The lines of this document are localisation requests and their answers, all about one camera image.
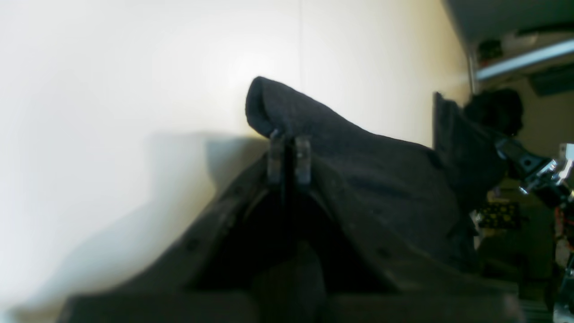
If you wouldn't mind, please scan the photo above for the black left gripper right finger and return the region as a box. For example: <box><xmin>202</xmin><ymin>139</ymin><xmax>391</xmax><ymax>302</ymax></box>
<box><xmin>294</xmin><ymin>137</ymin><xmax>525</xmax><ymax>323</ymax></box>

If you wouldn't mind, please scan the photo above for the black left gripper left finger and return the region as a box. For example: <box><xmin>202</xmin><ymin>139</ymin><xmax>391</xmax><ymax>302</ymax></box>
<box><xmin>59</xmin><ymin>131</ymin><xmax>287</xmax><ymax>323</ymax></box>

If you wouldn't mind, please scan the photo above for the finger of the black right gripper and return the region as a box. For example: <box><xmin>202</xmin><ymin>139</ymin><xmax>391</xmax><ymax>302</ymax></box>
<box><xmin>465</xmin><ymin>88</ymin><xmax>524</xmax><ymax>137</ymax></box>

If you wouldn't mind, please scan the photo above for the black T-shirt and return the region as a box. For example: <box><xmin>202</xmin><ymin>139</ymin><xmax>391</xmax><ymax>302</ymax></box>
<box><xmin>245</xmin><ymin>76</ymin><xmax>508</xmax><ymax>272</ymax></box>

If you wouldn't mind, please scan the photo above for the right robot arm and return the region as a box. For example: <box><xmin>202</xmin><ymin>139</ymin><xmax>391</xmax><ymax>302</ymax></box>
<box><xmin>463</xmin><ymin>88</ymin><xmax>573</xmax><ymax>323</ymax></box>

